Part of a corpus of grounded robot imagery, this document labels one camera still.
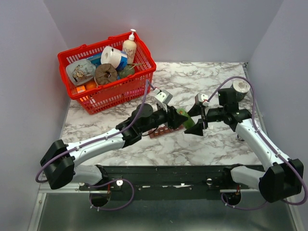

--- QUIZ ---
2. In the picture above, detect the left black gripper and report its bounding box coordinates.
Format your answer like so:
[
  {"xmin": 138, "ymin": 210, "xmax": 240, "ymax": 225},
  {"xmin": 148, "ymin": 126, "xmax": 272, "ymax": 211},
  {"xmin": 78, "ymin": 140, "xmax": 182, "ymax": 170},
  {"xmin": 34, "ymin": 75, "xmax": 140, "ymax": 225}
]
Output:
[{"xmin": 140, "ymin": 103, "xmax": 188, "ymax": 134}]

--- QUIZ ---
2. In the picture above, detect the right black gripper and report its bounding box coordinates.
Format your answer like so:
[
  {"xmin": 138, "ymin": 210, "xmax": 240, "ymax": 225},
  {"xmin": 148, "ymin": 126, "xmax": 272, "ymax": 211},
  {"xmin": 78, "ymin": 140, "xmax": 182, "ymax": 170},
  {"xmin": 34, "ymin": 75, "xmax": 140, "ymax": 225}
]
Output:
[{"xmin": 184, "ymin": 102, "xmax": 226, "ymax": 136}]

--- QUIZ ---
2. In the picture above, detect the green pill bottle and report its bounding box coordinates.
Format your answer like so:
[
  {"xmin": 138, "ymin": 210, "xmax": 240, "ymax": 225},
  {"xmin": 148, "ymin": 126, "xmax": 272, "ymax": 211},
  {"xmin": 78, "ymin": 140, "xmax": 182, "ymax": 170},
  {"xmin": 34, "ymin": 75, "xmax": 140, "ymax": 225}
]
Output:
[{"xmin": 176, "ymin": 108, "xmax": 196, "ymax": 129}]

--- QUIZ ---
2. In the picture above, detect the brown weekly pill organizer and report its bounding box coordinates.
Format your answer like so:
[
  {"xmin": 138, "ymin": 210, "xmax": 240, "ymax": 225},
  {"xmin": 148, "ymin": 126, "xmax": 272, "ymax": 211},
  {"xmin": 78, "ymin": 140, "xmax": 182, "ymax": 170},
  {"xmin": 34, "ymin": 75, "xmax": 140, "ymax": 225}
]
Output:
[{"xmin": 147, "ymin": 125, "xmax": 184, "ymax": 139}]

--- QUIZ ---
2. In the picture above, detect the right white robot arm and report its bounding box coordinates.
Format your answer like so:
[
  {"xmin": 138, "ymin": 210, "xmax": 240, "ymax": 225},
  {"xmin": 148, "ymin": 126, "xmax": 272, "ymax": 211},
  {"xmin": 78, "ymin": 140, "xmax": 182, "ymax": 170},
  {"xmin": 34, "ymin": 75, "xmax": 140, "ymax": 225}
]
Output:
[{"xmin": 185, "ymin": 88, "xmax": 304, "ymax": 203}]

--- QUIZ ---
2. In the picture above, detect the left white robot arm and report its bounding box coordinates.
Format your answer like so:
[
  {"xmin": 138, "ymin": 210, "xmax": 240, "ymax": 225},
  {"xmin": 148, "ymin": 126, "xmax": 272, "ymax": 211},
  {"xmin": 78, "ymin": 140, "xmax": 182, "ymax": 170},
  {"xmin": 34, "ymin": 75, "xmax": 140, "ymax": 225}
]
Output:
[{"xmin": 40, "ymin": 103, "xmax": 188, "ymax": 190}]

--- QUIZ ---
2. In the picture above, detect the camouflage tape roll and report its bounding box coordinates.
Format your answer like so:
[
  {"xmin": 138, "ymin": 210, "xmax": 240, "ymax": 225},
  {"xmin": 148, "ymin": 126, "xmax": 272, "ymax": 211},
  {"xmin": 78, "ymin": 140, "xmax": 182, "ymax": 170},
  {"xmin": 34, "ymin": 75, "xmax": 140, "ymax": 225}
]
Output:
[{"xmin": 231, "ymin": 79, "xmax": 250, "ymax": 102}]

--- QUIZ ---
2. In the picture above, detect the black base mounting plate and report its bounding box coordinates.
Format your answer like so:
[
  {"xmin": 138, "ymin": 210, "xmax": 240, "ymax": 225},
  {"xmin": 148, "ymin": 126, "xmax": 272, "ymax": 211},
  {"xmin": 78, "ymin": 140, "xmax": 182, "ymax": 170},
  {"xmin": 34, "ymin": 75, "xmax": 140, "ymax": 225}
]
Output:
[{"xmin": 49, "ymin": 165, "xmax": 282, "ymax": 201}]

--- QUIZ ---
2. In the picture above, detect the green round vegetable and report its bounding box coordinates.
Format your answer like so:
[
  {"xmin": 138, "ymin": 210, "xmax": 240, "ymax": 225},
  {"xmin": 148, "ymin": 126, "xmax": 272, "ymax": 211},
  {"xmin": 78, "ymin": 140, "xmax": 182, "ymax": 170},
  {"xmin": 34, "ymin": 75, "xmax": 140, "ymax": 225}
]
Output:
[{"xmin": 117, "ymin": 64, "xmax": 135, "ymax": 79}]

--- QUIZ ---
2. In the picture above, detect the red plastic shopping basket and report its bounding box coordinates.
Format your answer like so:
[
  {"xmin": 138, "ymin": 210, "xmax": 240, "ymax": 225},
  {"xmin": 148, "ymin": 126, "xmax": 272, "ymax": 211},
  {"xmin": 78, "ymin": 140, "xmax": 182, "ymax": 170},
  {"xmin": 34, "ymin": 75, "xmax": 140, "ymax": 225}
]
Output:
[{"xmin": 58, "ymin": 31, "xmax": 156, "ymax": 115}]

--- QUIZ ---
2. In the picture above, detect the brown paper roll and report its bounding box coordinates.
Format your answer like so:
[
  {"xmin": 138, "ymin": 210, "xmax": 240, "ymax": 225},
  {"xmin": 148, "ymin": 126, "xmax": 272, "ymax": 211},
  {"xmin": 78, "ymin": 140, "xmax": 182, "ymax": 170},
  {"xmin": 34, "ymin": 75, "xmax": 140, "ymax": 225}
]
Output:
[{"xmin": 94, "ymin": 64, "xmax": 118, "ymax": 86}]

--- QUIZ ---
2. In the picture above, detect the white lotion pump bottle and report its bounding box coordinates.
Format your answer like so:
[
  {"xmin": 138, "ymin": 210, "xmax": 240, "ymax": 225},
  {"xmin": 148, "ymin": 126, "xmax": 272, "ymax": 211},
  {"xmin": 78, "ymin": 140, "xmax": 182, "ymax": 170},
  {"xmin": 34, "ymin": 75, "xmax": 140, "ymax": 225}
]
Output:
[{"xmin": 122, "ymin": 29, "xmax": 137, "ymax": 64}]

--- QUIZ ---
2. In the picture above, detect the orange fruit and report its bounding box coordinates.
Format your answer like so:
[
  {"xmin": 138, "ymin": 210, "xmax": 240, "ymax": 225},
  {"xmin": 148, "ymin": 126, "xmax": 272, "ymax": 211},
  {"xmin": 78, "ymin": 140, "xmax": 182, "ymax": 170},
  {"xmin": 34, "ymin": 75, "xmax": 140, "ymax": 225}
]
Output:
[{"xmin": 85, "ymin": 80, "xmax": 97, "ymax": 90}]

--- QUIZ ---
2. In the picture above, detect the white toilet paper roll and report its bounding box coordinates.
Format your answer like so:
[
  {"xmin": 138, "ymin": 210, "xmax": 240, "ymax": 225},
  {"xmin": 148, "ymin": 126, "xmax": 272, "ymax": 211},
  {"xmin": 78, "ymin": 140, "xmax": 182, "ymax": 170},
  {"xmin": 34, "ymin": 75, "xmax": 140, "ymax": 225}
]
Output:
[{"xmin": 101, "ymin": 46, "xmax": 128, "ymax": 71}]

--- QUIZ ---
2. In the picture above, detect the blue package in basket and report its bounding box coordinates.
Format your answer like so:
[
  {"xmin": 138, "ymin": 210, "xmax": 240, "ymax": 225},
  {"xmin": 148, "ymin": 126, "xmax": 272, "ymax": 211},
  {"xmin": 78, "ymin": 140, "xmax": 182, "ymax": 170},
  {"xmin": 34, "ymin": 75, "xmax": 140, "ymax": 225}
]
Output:
[{"xmin": 87, "ymin": 53, "xmax": 102, "ymax": 66}]

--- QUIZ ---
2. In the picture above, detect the orange small box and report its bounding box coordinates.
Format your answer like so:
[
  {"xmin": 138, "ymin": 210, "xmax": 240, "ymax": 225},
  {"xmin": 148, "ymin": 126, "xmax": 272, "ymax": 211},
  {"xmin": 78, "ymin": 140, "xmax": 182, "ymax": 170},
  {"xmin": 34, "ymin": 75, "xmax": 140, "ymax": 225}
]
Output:
[{"xmin": 76, "ymin": 85, "xmax": 86, "ymax": 94}]

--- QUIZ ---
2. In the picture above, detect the white cartoon pouch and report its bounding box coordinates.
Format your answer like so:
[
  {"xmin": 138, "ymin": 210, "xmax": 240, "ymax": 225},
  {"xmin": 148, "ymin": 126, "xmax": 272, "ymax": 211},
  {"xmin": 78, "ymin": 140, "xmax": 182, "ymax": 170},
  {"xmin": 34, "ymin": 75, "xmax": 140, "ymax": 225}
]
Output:
[{"xmin": 65, "ymin": 59, "xmax": 96, "ymax": 86}]

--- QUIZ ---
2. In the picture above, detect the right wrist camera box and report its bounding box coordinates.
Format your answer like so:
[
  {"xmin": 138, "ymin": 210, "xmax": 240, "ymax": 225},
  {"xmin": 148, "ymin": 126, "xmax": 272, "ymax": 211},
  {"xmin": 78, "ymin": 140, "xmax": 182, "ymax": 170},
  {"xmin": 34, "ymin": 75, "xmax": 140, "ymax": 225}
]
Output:
[{"xmin": 195, "ymin": 93, "xmax": 209, "ymax": 107}]

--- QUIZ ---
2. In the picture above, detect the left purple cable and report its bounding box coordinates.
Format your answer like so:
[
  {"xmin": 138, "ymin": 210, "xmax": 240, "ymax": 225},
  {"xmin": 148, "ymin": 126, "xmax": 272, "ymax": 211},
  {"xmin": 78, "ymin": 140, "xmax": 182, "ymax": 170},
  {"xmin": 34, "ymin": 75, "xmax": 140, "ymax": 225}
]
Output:
[{"xmin": 35, "ymin": 79, "xmax": 159, "ymax": 212}]

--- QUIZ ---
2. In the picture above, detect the purple cable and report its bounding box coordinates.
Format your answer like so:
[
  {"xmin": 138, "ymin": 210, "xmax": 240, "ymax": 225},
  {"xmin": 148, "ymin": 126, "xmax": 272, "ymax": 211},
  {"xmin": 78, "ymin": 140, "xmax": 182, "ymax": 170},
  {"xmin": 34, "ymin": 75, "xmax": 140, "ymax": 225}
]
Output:
[
  {"xmin": 35, "ymin": 79, "xmax": 159, "ymax": 212},
  {"xmin": 204, "ymin": 76, "xmax": 308, "ymax": 211}
]

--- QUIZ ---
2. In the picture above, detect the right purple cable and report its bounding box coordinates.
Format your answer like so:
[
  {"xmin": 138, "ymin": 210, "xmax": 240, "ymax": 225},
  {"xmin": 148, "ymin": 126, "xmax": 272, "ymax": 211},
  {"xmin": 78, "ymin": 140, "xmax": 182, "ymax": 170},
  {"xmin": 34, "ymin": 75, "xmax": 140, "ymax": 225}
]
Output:
[{"xmin": 204, "ymin": 76, "xmax": 308, "ymax": 211}]

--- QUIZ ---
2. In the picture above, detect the aluminium rail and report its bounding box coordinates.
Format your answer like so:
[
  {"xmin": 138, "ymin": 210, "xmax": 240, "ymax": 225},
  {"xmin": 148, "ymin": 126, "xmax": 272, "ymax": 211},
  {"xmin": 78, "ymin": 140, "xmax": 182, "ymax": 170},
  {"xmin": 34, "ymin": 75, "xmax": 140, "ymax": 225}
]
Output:
[{"xmin": 38, "ymin": 172, "xmax": 294, "ymax": 193}]

